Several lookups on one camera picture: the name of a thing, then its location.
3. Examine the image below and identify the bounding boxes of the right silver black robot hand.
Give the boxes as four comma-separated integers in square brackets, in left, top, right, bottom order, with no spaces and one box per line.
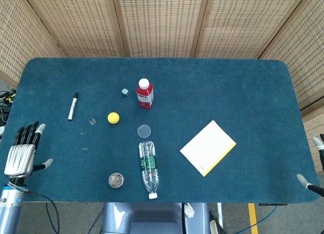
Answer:
[296,134,324,197]

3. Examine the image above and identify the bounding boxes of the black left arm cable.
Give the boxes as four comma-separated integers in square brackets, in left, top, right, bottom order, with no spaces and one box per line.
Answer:
[24,189,60,234]

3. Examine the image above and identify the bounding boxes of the blue floor cable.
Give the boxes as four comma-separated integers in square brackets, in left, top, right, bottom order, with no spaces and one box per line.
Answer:
[236,205,278,234]

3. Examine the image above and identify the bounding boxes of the woven rattan screen panel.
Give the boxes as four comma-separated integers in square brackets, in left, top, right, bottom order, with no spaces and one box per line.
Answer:
[111,0,211,59]
[0,0,66,89]
[194,0,317,59]
[21,0,129,59]
[258,0,324,174]

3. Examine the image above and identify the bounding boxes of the white notebook yellow spine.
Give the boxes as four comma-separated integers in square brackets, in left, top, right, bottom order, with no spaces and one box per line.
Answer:
[179,120,237,177]

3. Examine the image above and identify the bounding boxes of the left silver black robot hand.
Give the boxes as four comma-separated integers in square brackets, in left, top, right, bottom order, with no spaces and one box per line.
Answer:
[4,121,54,179]

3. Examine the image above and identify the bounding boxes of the tangled black yellow cables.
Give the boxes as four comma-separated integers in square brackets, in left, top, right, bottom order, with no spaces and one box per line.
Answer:
[0,88,18,126]

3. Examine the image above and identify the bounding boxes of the yellow foam ball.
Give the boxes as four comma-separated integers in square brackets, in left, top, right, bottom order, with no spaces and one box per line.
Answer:
[107,112,120,125]

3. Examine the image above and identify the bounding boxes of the clear round plastic lid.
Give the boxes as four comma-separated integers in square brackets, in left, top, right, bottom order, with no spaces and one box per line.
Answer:
[137,124,152,139]

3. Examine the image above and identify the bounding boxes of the yellow floor tape strip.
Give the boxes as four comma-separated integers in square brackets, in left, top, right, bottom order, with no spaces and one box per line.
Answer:
[248,203,259,234]

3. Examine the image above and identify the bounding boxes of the clear round paper clip container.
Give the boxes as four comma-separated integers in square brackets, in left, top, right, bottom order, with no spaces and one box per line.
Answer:
[108,172,125,188]

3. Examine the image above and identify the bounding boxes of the silver-blue robot torso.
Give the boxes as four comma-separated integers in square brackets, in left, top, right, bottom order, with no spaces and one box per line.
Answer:
[100,202,211,234]

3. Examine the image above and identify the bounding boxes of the white marker black cap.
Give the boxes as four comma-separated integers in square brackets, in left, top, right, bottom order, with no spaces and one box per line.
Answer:
[67,92,79,122]

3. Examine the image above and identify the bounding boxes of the clear green-label water bottle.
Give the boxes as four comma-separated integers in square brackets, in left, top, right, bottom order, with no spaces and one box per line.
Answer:
[138,140,160,200]

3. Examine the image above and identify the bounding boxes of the blue carpet table mat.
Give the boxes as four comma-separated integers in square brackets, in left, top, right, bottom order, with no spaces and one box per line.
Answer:
[0,57,321,204]

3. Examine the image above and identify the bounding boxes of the red NFC juice bottle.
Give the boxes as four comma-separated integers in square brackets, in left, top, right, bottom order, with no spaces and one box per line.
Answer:
[136,78,154,110]

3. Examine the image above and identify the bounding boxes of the white table leg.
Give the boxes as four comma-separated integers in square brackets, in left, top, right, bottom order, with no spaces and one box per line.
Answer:
[216,203,224,229]

